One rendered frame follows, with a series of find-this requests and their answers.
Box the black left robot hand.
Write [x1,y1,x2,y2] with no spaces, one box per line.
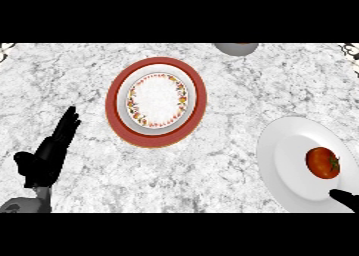
[12,105,83,189]

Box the grey round bowl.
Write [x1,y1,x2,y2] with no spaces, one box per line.
[213,42,260,57]

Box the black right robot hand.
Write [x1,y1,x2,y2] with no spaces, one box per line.
[328,188,359,214]

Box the red tomato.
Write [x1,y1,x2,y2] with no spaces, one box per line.
[304,146,341,180]

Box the red-rimmed floral plate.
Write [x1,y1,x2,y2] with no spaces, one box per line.
[103,56,208,149]

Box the plain white plate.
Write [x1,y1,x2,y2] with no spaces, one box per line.
[255,115,359,214]

